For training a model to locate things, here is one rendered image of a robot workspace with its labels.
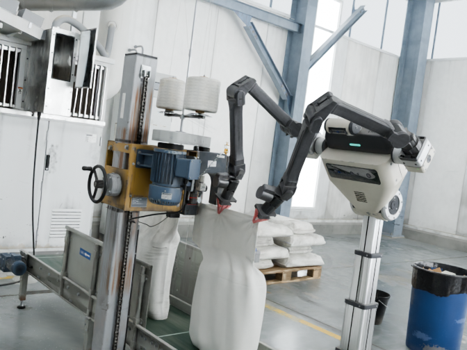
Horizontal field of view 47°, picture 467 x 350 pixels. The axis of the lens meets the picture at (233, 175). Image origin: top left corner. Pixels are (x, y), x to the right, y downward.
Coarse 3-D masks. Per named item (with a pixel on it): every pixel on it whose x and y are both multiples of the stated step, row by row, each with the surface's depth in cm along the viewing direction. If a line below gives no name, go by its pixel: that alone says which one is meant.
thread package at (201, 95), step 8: (192, 80) 245; (200, 80) 243; (208, 80) 244; (216, 80) 246; (192, 88) 244; (200, 88) 243; (208, 88) 244; (216, 88) 247; (184, 96) 249; (192, 96) 244; (200, 96) 243; (208, 96) 244; (216, 96) 247; (184, 104) 248; (192, 104) 244; (200, 104) 244; (208, 104) 245; (216, 104) 248; (200, 112) 250; (208, 112) 257; (216, 112) 252
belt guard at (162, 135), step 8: (152, 136) 239; (160, 136) 234; (168, 136) 233; (176, 136) 234; (184, 136) 236; (192, 136) 243; (200, 136) 257; (192, 144) 245; (200, 144) 259; (208, 144) 276
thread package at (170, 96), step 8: (160, 80) 269; (168, 80) 264; (176, 80) 265; (160, 88) 267; (168, 88) 264; (176, 88) 265; (184, 88) 270; (160, 96) 266; (168, 96) 264; (176, 96) 265; (160, 104) 266; (168, 104) 264; (176, 104) 265
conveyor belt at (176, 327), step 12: (48, 264) 382; (60, 264) 386; (168, 312) 309; (180, 312) 311; (156, 324) 287; (168, 324) 289; (180, 324) 291; (168, 336) 272; (180, 336) 274; (180, 348) 258; (192, 348) 260
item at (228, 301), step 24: (216, 216) 267; (240, 216) 251; (192, 240) 279; (216, 240) 266; (240, 240) 250; (216, 264) 255; (240, 264) 247; (216, 288) 250; (240, 288) 241; (264, 288) 245; (192, 312) 264; (216, 312) 249; (240, 312) 240; (192, 336) 264; (216, 336) 248; (240, 336) 240
